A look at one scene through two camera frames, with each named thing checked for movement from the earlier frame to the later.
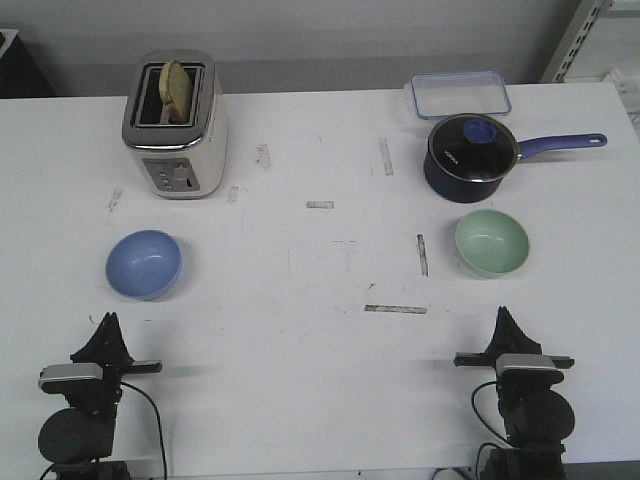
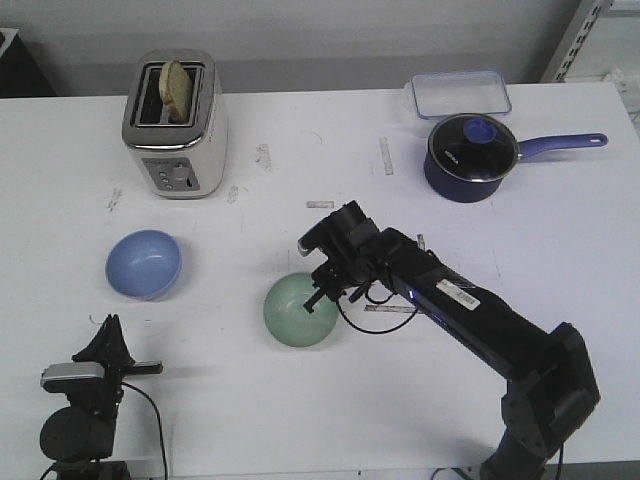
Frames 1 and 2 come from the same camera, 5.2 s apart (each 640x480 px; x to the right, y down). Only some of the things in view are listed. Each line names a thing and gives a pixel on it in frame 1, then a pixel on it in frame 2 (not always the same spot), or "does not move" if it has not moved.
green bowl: [491, 242] -> [289, 320]
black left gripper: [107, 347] does not move
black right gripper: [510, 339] -> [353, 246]
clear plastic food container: [444, 94] does not move
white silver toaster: [185, 160] does not move
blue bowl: [144, 264] does not move
